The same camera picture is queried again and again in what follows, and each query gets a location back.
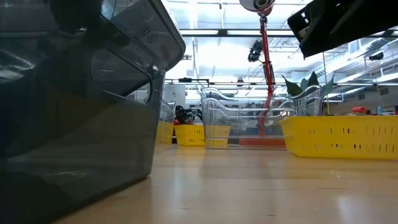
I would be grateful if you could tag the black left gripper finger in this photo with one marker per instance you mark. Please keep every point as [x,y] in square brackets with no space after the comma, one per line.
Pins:
[76,15]

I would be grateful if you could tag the smoky grey plastic bin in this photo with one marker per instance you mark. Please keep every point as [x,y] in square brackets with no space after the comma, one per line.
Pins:
[77,149]
[155,34]

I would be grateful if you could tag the yellow plastic basket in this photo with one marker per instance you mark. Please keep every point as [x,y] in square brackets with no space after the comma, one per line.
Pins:
[342,137]
[189,135]

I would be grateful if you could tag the clear plastic bin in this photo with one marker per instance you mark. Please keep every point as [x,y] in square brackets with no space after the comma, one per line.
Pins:
[242,124]
[224,104]
[167,112]

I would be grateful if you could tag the red desk lamp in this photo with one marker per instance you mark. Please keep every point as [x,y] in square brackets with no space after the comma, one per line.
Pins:
[265,46]

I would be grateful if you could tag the potted plant in white pot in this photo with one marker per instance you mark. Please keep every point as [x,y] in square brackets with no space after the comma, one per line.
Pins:
[292,88]

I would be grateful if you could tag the small red background object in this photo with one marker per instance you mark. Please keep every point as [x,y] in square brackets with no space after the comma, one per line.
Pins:
[359,109]

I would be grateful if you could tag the blue background bottle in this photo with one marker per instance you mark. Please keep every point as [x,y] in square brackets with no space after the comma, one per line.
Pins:
[379,110]

